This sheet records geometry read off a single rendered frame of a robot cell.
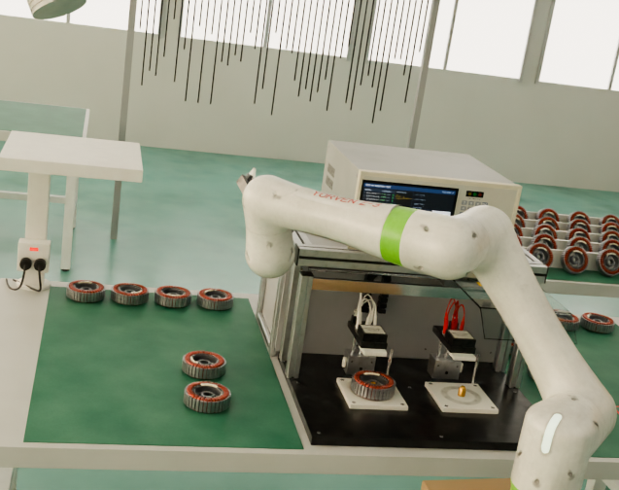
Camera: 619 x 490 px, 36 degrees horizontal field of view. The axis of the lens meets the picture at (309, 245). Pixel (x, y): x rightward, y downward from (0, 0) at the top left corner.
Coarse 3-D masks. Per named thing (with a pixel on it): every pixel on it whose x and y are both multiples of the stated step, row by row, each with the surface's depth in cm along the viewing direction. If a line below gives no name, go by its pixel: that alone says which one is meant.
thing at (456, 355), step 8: (432, 328) 260; (440, 328) 258; (448, 328) 259; (440, 336) 254; (448, 336) 249; (456, 336) 247; (464, 336) 248; (472, 336) 249; (440, 344) 256; (448, 344) 248; (456, 344) 246; (464, 344) 247; (472, 344) 247; (440, 352) 257; (448, 352) 249; (456, 352) 247; (464, 352) 247; (472, 352) 248; (464, 360) 246; (472, 360) 246
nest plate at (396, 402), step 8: (344, 384) 243; (344, 392) 238; (352, 392) 239; (352, 400) 234; (360, 400) 235; (368, 400) 236; (384, 400) 237; (392, 400) 238; (400, 400) 238; (360, 408) 233; (368, 408) 233; (376, 408) 234; (384, 408) 234; (392, 408) 235; (400, 408) 235
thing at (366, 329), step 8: (352, 328) 250; (360, 328) 244; (368, 328) 244; (376, 328) 245; (360, 336) 243; (368, 336) 241; (376, 336) 241; (384, 336) 242; (352, 344) 252; (360, 344) 242; (368, 344) 241; (376, 344) 242; (384, 344) 242; (352, 352) 252; (360, 352) 252; (368, 352) 240; (376, 352) 240; (384, 352) 241
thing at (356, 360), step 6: (348, 354) 251; (354, 354) 251; (360, 354) 252; (348, 360) 250; (354, 360) 250; (360, 360) 251; (366, 360) 251; (372, 360) 252; (348, 366) 251; (354, 366) 251; (360, 366) 251; (366, 366) 252; (372, 366) 252; (348, 372) 251; (354, 372) 252
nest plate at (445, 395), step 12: (432, 384) 250; (444, 384) 251; (456, 384) 252; (468, 384) 254; (432, 396) 245; (444, 396) 244; (456, 396) 245; (468, 396) 246; (480, 396) 247; (444, 408) 238; (456, 408) 238; (468, 408) 239; (480, 408) 240; (492, 408) 241
